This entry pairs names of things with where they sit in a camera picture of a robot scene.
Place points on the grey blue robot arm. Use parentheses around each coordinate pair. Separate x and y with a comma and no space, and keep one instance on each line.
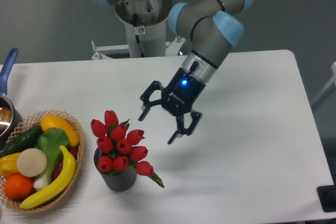
(209,25)

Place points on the dark red vegetable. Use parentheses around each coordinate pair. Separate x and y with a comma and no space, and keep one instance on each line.
(58,169)

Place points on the red tulip bouquet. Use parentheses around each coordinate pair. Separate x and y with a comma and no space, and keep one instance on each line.
(120,147)

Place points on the orange fruit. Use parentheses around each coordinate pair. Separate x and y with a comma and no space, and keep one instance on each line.
(18,186)

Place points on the green cucumber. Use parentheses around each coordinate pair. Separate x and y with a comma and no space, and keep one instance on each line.
(22,142)

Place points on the white frame at right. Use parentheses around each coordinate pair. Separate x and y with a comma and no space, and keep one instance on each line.
(324,92)

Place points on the black device at edge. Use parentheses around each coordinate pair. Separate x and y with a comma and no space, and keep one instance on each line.
(327,197)

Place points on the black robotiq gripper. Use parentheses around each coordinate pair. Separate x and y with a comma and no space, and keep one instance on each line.
(181,95)

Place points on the yellow banana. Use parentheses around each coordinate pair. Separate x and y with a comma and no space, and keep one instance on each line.
(57,186)

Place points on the beige round disc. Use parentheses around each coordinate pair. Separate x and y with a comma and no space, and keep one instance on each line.
(31,162)

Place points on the steel pot blue handle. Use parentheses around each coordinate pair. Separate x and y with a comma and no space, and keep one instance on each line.
(10,117)

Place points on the grey ribbed vase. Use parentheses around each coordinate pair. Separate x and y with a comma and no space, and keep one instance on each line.
(120,181)

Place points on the yellow bell pepper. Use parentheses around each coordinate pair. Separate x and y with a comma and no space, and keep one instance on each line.
(8,165)

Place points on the woven wicker basket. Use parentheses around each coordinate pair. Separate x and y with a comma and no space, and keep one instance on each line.
(23,126)

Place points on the green bok choy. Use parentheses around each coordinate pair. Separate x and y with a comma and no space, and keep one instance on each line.
(49,143)

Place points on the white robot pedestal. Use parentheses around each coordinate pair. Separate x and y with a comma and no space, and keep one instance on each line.
(145,26)

